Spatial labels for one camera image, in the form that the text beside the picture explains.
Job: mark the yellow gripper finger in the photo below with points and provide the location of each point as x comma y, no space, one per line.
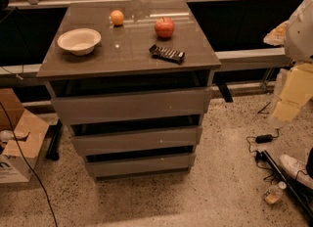
293,89
276,37

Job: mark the grey drawer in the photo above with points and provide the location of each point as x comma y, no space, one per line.
137,140
129,106
140,166

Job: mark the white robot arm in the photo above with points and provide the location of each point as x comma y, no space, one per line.
299,34

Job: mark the grey drawer cabinet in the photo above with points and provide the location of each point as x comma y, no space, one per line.
122,63

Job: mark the grey bottom drawer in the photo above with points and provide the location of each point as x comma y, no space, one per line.
140,166

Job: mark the grey top drawer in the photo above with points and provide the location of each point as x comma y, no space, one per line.
129,106

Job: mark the black power adapter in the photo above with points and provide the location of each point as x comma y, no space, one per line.
264,139

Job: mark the white shoe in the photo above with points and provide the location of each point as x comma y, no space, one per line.
298,170

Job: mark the black stand leg right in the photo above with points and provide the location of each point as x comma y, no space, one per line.
301,194

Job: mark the plastic bottle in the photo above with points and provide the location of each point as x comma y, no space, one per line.
274,192

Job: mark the red apple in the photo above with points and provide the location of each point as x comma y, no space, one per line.
164,27

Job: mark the black snack bar packet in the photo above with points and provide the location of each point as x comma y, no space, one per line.
167,54

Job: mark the orange fruit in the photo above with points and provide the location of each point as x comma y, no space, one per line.
117,17

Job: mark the white bowl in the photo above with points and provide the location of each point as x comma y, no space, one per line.
79,42

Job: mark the black stand foot left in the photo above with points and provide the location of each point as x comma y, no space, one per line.
55,132

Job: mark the cardboard box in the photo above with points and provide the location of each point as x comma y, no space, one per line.
22,136

